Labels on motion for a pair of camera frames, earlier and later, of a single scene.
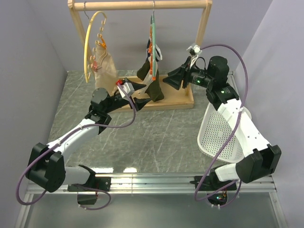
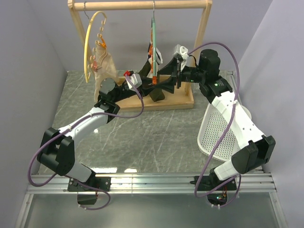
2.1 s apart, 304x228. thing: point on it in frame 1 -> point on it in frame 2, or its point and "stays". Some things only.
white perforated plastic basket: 215,130 stays
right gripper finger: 178,72 -> 170,68
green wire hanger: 154,42 stays
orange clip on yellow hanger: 103,43 stays
